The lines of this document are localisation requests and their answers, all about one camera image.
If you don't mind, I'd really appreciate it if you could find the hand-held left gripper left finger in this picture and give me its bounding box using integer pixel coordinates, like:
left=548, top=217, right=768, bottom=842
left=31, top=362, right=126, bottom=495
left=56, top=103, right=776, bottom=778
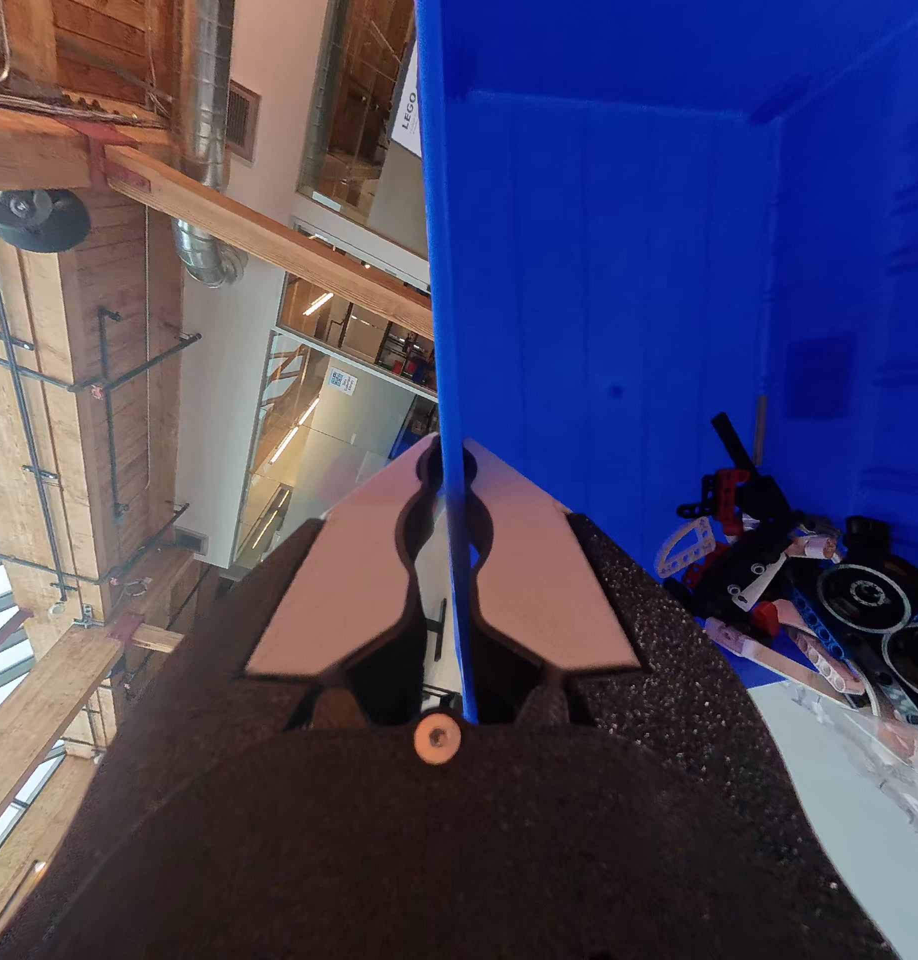
left=245, top=433, right=443, bottom=682

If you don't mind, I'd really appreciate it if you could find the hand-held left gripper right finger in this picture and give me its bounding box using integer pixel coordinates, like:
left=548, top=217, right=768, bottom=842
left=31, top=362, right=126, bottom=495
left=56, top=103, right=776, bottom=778
left=462, top=438, right=644, bottom=680

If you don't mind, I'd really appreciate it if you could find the large blue plastic bin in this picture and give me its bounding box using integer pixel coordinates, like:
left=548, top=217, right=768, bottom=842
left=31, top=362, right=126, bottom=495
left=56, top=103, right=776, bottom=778
left=414, top=0, right=918, bottom=725

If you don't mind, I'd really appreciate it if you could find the pile of toy building pieces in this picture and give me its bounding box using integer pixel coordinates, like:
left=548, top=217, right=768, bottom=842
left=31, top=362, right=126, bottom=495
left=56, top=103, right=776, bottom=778
left=654, top=411, right=918, bottom=732

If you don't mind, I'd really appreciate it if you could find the black toy wheel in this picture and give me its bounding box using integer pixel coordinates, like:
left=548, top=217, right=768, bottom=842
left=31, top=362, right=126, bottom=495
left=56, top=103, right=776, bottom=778
left=815, top=558, right=918, bottom=637
left=881, top=621, right=918, bottom=702

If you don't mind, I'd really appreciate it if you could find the wooden ceiling beam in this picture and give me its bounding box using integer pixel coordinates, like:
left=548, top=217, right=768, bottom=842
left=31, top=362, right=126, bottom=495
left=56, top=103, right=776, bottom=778
left=0, top=105, right=435, bottom=340

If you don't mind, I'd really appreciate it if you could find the clear bag of toy pieces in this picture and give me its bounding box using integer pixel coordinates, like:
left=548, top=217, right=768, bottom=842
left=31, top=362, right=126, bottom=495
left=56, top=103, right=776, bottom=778
left=792, top=671, right=918, bottom=815

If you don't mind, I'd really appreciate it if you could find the black round ceiling speaker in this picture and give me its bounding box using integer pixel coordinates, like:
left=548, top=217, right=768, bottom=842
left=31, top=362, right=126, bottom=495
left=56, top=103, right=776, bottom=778
left=0, top=189, right=93, bottom=255

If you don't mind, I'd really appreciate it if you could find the white hanging sign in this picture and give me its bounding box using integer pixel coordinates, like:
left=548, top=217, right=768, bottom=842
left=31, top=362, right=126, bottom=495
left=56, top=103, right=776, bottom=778
left=390, top=37, right=424, bottom=159

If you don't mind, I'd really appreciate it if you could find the wall vent grille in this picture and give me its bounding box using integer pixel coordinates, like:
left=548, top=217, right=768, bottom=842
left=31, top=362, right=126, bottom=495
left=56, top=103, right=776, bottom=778
left=225, top=78, right=262, bottom=162

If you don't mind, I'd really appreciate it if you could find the metal ventilation duct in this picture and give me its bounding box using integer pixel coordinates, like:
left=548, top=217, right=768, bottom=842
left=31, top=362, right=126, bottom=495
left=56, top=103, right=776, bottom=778
left=170, top=0, right=249, bottom=289

